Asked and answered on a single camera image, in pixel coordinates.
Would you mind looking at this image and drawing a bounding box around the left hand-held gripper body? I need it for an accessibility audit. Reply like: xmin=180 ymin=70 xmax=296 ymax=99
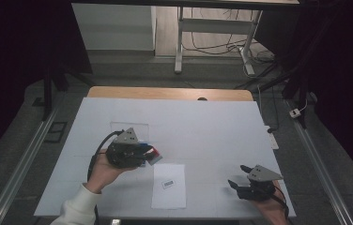
xmin=105 ymin=127 xmax=146 ymax=170

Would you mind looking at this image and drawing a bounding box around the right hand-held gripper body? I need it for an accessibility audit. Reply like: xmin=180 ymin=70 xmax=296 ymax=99
xmin=237 ymin=164 xmax=284 ymax=202

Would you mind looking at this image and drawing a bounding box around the red and white stamp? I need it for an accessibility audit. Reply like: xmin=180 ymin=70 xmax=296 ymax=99
xmin=145 ymin=146 xmax=163 ymax=166

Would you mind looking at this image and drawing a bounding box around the blue ink pad case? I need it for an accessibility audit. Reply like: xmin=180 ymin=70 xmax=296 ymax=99
xmin=109 ymin=121 xmax=150 ymax=168

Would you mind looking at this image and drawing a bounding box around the person's right hand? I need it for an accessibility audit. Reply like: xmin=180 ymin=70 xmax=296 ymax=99
xmin=251 ymin=181 xmax=290 ymax=225

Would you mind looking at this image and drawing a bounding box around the person's left hand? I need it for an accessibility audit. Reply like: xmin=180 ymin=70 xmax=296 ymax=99
xmin=84 ymin=149 xmax=136 ymax=195

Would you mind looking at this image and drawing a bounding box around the white power strip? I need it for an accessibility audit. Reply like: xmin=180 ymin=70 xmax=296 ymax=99
xmin=265 ymin=125 xmax=280 ymax=150

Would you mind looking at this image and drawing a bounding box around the white paper sheet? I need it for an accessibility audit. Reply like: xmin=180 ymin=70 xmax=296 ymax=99
xmin=151 ymin=163 xmax=188 ymax=210

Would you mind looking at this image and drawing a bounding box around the large white table mat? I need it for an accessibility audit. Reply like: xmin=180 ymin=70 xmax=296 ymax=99
xmin=33 ymin=97 xmax=297 ymax=218

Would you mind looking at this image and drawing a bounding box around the black floor socket plate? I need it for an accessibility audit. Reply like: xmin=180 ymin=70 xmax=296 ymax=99
xmin=44 ymin=121 xmax=69 ymax=144

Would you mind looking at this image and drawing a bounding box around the black tripod stand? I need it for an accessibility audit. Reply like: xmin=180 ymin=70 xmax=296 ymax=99
xmin=234 ymin=18 xmax=335 ymax=129

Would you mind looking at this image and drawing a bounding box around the white cabinet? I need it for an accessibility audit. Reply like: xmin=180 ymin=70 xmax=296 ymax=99
xmin=71 ymin=3 xmax=157 ymax=52

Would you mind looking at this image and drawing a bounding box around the white-legged desk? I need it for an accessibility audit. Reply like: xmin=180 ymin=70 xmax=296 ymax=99
xmin=70 ymin=0 xmax=300 ymax=76

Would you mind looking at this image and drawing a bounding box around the black curtain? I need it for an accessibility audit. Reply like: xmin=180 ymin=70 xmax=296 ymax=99
xmin=255 ymin=0 xmax=353 ymax=195
xmin=0 ymin=0 xmax=93 ymax=170

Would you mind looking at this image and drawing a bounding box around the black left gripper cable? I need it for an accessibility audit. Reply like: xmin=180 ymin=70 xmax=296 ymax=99
xmin=86 ymin=129 xmax=125 ymax=225

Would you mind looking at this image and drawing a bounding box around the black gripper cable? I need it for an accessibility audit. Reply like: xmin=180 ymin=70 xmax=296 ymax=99
xmin=86 ymin=129 xmax=125 ymax=225
xmin=272 ymin=184 xmax=290 ymax=219

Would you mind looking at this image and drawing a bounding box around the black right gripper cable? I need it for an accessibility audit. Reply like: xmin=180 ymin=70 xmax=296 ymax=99
xmin=272 ymin=184 xmax=290 ymax=219

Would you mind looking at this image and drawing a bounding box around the aluminium floor rail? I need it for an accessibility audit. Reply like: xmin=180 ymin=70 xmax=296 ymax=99
xmin=0 ymin=107 xmax=60 ymax=225
xmin=285 ymin=99 xmax=353 ymax=225

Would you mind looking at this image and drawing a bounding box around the tangle of black floor cables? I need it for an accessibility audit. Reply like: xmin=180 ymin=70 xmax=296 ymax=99
xmin=182 ymin=7 xmax=276 ymax=64

